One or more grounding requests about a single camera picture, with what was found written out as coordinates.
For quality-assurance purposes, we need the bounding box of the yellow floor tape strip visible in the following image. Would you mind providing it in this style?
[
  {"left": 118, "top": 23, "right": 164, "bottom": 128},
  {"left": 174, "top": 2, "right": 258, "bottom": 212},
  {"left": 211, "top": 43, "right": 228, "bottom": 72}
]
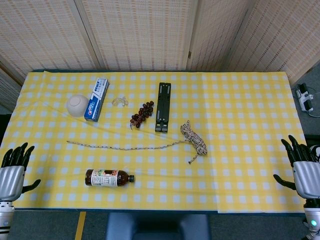
[{"left": 74, "top": 211, "right": 87, "bottom": 240}]

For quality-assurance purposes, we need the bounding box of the beige overturned bowl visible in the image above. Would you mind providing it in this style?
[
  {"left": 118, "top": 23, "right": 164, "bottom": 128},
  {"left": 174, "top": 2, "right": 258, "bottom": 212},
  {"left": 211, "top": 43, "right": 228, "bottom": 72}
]
[{"left": 66, "top": 93, "right": 90, "bottom": 118}]

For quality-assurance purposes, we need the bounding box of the yellow white checked tablecloth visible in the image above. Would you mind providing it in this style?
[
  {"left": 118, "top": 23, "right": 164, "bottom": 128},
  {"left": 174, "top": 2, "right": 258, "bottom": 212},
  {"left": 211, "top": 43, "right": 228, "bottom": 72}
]
[{"left": 0, "top": 71, "right": 316, "bottom": 214}]

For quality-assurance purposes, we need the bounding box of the white power strip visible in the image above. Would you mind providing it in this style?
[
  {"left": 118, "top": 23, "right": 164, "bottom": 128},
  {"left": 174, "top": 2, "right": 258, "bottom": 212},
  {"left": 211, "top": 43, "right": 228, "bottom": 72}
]
[{"left": 295, "top": 83, "right": 315, "bottom": 113}]

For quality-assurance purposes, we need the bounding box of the clear plastic piece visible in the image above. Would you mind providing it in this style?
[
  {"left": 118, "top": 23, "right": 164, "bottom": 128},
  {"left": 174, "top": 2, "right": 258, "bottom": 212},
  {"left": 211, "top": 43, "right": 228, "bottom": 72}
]
[{"left": 111, "top": 95, "right": 129, "bottom": 108}]

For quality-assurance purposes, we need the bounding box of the black and white sneaker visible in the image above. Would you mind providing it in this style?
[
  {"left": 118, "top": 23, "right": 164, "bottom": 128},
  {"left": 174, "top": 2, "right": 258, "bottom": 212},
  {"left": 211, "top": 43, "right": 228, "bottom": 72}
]
[{"left": 309, "top": 144, "right": 320, "bottom": 163}]

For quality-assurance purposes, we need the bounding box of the dark red grape bunch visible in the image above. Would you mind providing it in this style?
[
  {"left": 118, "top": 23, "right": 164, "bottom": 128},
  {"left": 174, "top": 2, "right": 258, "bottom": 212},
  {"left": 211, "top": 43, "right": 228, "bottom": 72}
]
[{"left": 129, "top": 100, "right": 155, "bottom": 131}]

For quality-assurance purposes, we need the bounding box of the black and silver right hand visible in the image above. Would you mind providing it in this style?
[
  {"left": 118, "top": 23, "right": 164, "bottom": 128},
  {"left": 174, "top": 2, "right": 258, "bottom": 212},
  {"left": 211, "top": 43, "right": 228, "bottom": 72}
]
[{"left": 273, "top": 134, "right": 320, "bottom": 200}]

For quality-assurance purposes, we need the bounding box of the blue white toothpaste box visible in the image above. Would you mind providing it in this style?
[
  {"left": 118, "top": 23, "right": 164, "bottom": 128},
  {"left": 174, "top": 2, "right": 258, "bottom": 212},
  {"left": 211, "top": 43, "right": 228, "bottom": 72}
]
[{"left": 83, "top": 77, "right": 110, "bottom": 123}]

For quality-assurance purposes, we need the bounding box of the black and silver left hand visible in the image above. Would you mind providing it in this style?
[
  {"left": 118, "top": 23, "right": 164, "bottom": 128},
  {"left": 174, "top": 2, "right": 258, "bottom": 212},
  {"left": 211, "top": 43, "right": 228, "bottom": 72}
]
[{"left": 0, "top": 142, "right": 42, "bottom": 202}]

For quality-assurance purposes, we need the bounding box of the woven bamboo screen panel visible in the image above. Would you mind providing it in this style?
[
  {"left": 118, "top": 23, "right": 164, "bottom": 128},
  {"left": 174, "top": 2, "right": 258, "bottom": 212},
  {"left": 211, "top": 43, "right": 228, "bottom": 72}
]
[
  {"left": 224, "top": 0, "right": 320, "bottom": 85},
  {"left": 186, "top": 0, "right": 252, "bottom": 72},
  {"left": 74, "top": 0, "right": 199, "bottom": 72},
  {"left": 0, "top": 0, "right": 98, "bottom": 79}
]

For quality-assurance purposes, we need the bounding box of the blue padded seat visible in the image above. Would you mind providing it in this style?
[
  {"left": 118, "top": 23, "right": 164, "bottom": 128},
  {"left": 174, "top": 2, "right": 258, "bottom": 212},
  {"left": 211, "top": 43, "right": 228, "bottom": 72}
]
[{"left": 104, "top": 212, "right": 212, "bottom": 240}]

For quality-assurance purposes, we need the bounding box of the braided rope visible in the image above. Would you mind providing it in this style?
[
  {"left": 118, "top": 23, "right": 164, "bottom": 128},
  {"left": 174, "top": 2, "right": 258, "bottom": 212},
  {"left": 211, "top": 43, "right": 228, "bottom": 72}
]
[{"left": 66, "top": 120, "right": 208, "bottom": 165}]

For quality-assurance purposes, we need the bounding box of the black folding stand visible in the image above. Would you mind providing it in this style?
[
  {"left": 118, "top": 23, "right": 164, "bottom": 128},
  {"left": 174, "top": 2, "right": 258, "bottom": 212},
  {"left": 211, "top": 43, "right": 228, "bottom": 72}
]
[{"left": 154, "top": 82, "right": 173, "bottom": 133}]

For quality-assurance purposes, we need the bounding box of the brown plastic drink bottle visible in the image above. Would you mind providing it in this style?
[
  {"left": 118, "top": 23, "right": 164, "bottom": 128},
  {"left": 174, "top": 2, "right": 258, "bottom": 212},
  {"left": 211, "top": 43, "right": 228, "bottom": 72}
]
[{"left": 84, "top": 168, "right": 136, "bottom": 187}]

